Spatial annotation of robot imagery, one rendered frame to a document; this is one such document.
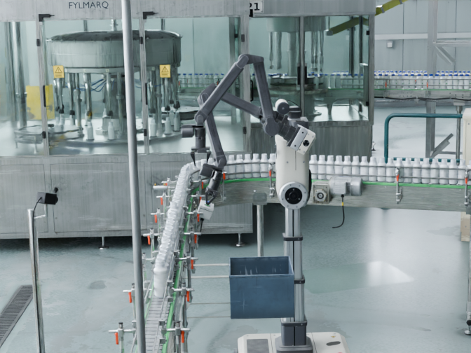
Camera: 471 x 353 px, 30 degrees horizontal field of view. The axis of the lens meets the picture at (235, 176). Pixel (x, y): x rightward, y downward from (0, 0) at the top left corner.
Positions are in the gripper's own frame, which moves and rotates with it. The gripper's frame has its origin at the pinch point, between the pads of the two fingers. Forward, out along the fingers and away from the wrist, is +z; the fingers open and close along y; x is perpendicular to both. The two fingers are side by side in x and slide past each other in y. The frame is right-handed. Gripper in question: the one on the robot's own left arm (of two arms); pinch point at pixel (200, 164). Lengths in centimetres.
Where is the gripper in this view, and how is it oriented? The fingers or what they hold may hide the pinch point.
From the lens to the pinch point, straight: 464.5
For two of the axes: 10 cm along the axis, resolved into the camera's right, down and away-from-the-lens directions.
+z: 0.1, 9.8, 1.9
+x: 0.0, -1.9, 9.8
